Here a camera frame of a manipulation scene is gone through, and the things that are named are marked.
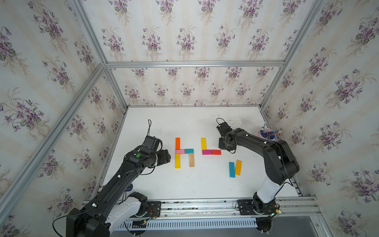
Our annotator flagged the yellow block group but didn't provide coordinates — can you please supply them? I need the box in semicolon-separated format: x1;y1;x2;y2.
201;138;207;150
175;154;181;169

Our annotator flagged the pink block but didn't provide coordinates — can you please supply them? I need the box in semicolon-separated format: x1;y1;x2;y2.
175;149;185;155

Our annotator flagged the red block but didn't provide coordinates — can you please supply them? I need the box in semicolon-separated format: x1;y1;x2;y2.
211;150;222;156

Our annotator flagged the magenta block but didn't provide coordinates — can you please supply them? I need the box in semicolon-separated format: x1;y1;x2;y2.
202;150;212;155

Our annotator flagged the teal block group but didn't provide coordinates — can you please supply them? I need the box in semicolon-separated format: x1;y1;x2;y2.
184;149;194;154
229;162;235;178

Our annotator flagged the amber orange block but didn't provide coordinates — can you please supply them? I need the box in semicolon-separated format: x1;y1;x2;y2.
235;160;242;176

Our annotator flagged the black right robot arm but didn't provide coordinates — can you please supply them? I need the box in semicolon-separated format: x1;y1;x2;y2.
216;121;300;214

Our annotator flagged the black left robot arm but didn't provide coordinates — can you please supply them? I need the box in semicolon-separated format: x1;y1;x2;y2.
66;135;171;237

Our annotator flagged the pink pen cup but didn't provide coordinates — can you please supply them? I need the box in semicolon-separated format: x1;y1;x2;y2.
258;128;275;140

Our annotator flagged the white vent grille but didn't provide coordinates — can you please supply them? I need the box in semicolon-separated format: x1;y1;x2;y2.
116;218;258;231

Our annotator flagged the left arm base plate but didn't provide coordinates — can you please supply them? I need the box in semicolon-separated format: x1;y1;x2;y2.
131;201;162;218

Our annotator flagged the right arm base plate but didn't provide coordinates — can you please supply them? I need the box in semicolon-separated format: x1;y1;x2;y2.
235;199;280;216

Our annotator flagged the aluminium front rail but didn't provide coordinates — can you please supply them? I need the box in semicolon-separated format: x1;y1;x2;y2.
116;197;321;220

